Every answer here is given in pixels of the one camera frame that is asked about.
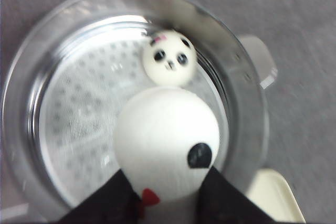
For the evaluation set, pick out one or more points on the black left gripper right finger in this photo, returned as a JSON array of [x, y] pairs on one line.
[[220, 202]]

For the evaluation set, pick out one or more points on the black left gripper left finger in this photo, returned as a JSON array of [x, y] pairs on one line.
[[114, 202]]

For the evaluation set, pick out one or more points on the cream plastic tray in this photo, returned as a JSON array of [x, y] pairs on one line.
[[271, 192]]

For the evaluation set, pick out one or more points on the stainless steel steamer pot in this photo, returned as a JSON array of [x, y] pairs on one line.
[[240, 66]]

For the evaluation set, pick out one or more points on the white steamer cloth liner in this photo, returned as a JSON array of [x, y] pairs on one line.
[[101, 71]]

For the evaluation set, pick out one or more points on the panda bun with red bow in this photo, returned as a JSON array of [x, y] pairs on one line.
[[166, 140]]

